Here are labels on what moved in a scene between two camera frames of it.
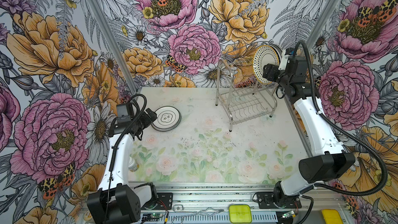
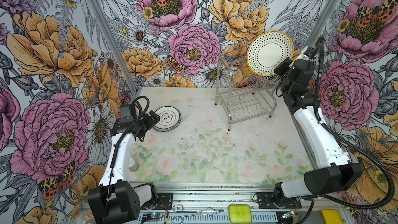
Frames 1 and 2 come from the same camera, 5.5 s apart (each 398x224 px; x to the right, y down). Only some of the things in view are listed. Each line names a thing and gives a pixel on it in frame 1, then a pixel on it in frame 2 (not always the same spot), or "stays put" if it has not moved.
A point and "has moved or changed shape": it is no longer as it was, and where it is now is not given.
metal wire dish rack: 239,103 stays put
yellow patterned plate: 265,55 has moved or changed shape
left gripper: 147,120 stays put
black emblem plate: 168,117 stays put
